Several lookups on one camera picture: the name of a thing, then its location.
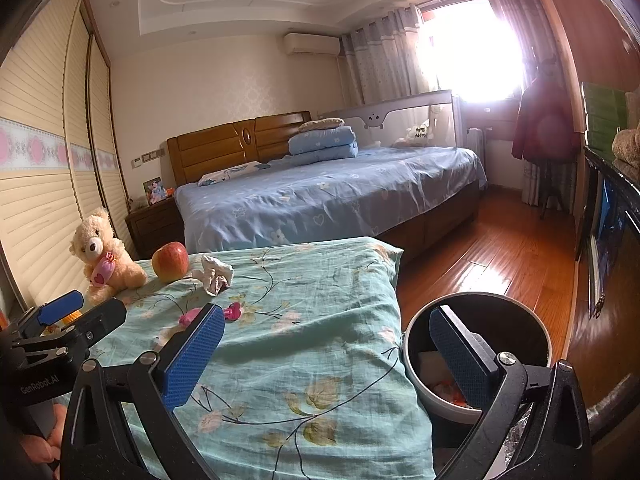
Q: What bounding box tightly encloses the dark red hanging coat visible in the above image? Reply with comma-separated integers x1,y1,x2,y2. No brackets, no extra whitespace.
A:
511,77,583,163

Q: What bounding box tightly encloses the red apple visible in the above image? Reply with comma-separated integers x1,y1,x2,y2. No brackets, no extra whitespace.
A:
151,241,190,283

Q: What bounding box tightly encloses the crumpled white tissue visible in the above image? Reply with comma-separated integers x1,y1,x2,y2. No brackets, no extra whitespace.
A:
191,254,235,297

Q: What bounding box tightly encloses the photo frame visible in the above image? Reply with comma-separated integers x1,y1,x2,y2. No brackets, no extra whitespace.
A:
143,177,168,206

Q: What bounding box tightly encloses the white air conditioner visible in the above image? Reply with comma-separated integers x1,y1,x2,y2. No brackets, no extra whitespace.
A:
284,33,342,56

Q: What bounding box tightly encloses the small grey pillow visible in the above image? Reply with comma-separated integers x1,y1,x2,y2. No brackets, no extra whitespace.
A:
299,118,345,133

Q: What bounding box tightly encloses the green box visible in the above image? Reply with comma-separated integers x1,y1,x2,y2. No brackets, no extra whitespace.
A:
582,81,628,148

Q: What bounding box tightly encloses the pink plastic wrapper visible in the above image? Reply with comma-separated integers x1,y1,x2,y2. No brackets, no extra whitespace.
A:
179,302,242,328

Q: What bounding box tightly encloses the wall switch panel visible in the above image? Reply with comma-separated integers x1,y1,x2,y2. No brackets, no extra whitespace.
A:
131,149,166,167

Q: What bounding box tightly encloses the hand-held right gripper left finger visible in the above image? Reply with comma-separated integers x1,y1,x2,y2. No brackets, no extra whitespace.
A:
59,304,226,480

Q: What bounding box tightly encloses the round white trash can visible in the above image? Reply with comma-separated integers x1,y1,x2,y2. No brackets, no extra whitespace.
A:
402,291,553,426

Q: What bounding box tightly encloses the person's left hand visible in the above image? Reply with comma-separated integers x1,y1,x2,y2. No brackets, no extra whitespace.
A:
20,402,68,466

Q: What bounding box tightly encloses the grey bed guard rail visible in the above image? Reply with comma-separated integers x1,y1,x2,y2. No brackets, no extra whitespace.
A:
319,90,461,150

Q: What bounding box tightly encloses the black television cabinet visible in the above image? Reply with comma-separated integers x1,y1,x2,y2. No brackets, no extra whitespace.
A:
575,147,640,321

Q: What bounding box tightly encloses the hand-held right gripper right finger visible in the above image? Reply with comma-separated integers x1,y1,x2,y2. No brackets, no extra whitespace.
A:
429,305,593,480

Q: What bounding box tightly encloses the brown teddy bear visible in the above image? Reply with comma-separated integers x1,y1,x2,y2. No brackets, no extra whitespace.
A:
612,128,640,166

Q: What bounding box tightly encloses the cream teddy bear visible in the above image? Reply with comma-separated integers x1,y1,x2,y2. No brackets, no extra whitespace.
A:
70,206,148,303

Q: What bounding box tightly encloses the folded blue blanket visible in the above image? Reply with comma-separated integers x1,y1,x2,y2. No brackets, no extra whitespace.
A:
288,126,359,165

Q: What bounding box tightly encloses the flat printed pillow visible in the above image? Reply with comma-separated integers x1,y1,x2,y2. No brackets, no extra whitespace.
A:
197,161,261,187

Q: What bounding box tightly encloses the teal floral sheet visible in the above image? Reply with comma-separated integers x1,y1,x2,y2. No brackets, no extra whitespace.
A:
55,236,436,480

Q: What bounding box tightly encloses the bed with blue sheet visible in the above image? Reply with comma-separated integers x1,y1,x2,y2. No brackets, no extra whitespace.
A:
172,146,488,261

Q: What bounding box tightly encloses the wooden nightstand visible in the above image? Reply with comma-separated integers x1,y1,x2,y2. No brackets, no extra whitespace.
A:
125,197,187,261

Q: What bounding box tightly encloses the wooden headboard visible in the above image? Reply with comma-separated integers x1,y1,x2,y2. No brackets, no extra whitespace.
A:
166,111,312,186

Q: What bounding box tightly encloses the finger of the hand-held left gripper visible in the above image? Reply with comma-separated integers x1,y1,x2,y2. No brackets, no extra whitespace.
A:
30,299,127,366
10,290,85,343

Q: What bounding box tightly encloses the grey dotted curtain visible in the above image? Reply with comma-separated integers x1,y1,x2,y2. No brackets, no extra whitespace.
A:
342,5,441,103

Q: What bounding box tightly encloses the cream sliding wardrobe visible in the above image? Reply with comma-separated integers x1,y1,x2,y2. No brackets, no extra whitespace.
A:
0,0,141,311

